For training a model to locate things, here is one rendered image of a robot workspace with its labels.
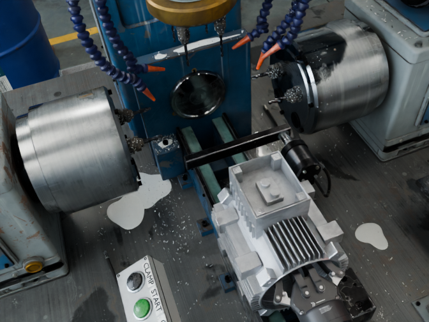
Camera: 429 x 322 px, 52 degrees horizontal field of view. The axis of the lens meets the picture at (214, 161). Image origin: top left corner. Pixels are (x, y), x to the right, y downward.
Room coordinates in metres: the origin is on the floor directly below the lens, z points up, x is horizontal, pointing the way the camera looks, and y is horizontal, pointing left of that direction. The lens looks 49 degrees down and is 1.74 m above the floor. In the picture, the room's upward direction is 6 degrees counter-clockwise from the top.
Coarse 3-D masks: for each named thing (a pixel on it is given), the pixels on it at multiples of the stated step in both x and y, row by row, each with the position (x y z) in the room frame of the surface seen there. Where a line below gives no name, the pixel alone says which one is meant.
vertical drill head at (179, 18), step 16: (160, 0) 0.76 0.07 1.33; (176, 0) 0.75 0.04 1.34; (192, 0) 0.74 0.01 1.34; (208, 0) 0.74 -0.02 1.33; (224, 0) 0.74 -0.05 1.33; (160, 16) 0.74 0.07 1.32; (176, 16) 0.72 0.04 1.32; (192, 16) 0.72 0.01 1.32; (208, 16) 0.72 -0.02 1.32; (224, 16) 0.76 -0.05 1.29; (224, 32) 0.77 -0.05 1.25
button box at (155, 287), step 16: (128, 272) 0.36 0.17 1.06; (144, 272) 0.35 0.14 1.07; (160, 272) 0.36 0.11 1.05; (144, 288) 0.33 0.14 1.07; (160, 288) 0.32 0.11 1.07; (128, 304) 0.31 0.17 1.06; (160, 304) 0.29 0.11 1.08; (128, 320) 0.28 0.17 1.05; (144, 320) 0.28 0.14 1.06; (160, 320) 0.27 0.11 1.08; (176, 320) 0.28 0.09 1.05
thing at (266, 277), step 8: (224, 192) 0.49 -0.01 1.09; (224, 200) 0.48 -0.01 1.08; (328, 248) 0.35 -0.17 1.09; (336, 248) 0.35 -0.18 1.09; (328, 256) 0.34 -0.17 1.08; (336, 256) 0.34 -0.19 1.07; (264, 272) 0.32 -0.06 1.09; (272, 272) 0.32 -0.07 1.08; (264, 280) 0.31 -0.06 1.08; (272, 280) 0.31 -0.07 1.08; (264, 312) 0.31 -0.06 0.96; (272, 312) 0.31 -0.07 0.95
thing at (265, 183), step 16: (256, 160) 0.51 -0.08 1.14; (272, 160) 0.51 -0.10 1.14; (240, 176) 0.49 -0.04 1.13; (256, 176) 0.50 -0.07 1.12; (272, 176) 0.50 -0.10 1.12; (288, 176) 0.48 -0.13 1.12; (240, 192) 0.45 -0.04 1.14; (256, 192) 0.46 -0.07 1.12; (272, 192) 0.44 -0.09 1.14; (288, 192) 0.46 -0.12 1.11; (304, 192) 0.43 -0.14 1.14; (240, 208) 0.45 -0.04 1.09; (256, 208) 0.41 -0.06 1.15; (272, 208) 0.43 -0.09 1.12; (288, 208) 0.40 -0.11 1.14; (304, 208) 0.41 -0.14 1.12; (256, 224) 0.39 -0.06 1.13; (272, 224) 0.40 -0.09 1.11
